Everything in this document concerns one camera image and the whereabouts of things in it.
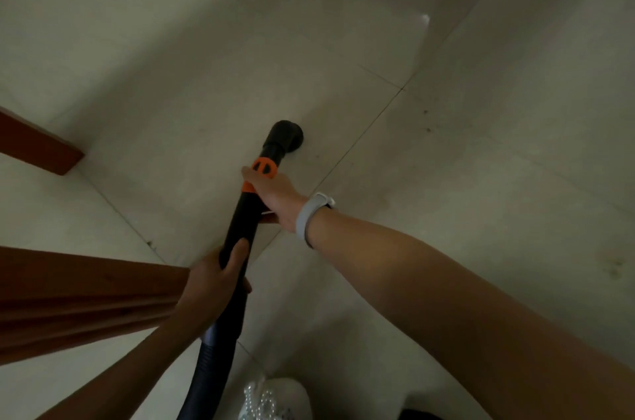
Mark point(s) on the person's left hand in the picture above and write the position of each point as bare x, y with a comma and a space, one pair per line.
208, 288

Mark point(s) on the person's right hand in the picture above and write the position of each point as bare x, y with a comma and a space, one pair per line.
280, 196

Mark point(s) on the person's left thumb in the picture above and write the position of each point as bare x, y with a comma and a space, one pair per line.
235, 255

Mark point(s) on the person's right thumb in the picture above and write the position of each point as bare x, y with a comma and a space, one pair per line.
269, 218

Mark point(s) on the black orange vacuum cleaner wand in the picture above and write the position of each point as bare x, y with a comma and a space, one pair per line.
245, 222

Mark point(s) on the person's right forearm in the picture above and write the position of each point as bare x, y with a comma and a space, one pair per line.
446, 305

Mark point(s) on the person's left forearm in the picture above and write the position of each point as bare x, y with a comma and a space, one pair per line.
124, 380

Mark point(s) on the grey wristband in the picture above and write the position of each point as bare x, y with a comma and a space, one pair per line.
304, 219

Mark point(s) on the white shoe with pearls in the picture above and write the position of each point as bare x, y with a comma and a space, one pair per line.
278, 397

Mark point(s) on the brown wooden furniture edge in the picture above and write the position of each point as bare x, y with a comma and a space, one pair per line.
74, 295

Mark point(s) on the brown wooden furniture leg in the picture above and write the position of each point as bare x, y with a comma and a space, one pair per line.
34, 142

